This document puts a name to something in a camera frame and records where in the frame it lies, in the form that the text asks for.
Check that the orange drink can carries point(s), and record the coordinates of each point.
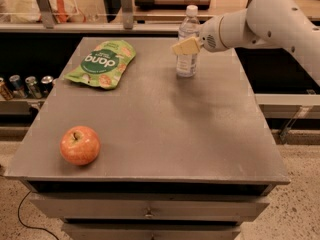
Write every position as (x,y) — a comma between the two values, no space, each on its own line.
(5,92)

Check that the grey drawer cabinet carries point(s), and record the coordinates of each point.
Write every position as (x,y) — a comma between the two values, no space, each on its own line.
(159,134)

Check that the left metal bracket post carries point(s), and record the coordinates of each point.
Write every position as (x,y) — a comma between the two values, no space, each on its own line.
(46,13)

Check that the middle metal bracket post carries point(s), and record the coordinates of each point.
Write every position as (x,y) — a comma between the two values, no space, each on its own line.
(127,13)

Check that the white orange plastic bag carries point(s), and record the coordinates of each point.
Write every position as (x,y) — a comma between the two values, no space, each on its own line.
(28,11)

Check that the clear plastic water bottle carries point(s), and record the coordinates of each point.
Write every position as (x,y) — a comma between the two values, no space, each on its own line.
(186,64)

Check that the lower drawer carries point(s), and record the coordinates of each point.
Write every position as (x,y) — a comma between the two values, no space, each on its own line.
(150,232)

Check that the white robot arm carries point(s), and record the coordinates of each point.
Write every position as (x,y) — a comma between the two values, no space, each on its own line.
(263,24)

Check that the green snack bag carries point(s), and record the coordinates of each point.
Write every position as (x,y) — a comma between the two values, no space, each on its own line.
(103,67)

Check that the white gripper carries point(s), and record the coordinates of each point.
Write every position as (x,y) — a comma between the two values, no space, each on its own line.
(209,34)

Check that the upper drawer with knob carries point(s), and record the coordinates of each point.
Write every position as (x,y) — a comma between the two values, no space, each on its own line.
(226,208)

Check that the blue silver drink can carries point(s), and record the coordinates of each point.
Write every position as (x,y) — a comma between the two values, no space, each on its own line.
(16,81)

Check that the green silver drink can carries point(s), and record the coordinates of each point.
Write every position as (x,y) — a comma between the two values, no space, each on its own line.
(33,87)

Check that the dark red-top drink can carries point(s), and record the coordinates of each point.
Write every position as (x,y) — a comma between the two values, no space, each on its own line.
(47,84)

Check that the red apple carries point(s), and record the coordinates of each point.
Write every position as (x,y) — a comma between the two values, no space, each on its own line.
(80,145)

